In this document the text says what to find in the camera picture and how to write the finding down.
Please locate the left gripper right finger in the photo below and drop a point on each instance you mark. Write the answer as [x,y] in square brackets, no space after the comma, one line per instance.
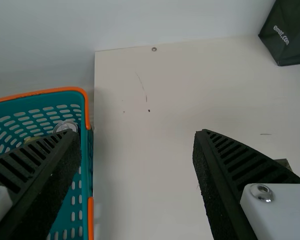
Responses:
[227,180]

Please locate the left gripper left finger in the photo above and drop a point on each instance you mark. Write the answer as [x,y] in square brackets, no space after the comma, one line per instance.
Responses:
[40,175]

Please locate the teal shopping basket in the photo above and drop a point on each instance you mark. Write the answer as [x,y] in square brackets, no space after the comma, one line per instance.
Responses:
[82,117]

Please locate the silver top can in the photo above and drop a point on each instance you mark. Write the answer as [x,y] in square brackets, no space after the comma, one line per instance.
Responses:
[65,126]

